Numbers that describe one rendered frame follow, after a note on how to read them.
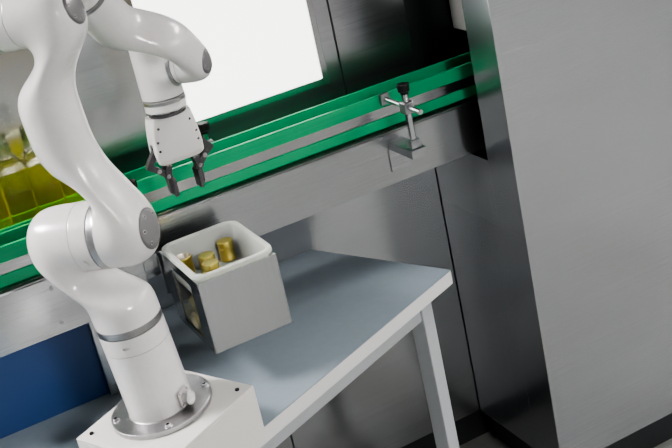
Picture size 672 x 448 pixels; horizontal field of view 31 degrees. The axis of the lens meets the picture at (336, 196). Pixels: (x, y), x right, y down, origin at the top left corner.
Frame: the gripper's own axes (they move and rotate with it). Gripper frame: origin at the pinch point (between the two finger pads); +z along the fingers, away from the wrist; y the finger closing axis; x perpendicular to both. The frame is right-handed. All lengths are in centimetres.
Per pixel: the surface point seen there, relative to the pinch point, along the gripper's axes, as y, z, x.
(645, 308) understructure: -105, 72, 7
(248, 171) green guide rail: -18.2, 7.6, -13.4
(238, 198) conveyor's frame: -13.9, 12.0, -11.7
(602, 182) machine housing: -97, 34, 7
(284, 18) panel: -41, -18, -29
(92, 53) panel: 3.7, -23.8, -30.1
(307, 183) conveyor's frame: -30.3, 14.4, -11.4
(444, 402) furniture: -45, 72, 4
